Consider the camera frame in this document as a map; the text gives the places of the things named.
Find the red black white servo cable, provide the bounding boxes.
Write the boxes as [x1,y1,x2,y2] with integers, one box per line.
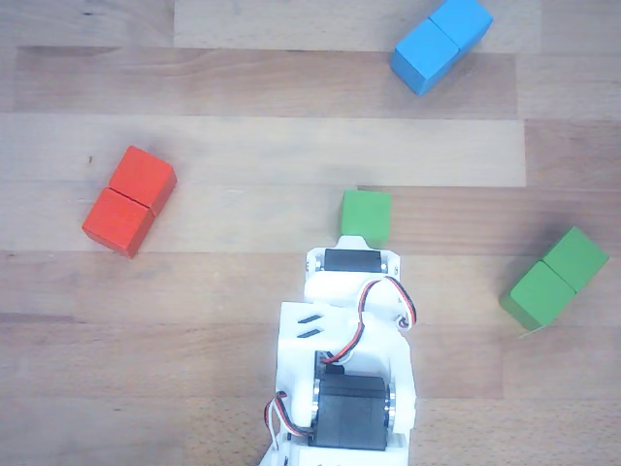
[263,391,305,450]
[321,275,419,366]

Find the small green wooden cube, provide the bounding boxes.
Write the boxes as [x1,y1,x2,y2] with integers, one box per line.
[338,189,393,248]

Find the long blue wooden block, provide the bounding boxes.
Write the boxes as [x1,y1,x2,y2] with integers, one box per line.
[390,0,495,97]

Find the long green wooden block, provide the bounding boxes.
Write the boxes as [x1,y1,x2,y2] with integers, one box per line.
[499,225,610,334]

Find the long red wooden block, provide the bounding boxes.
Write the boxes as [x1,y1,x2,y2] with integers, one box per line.
[81,145,178,259]

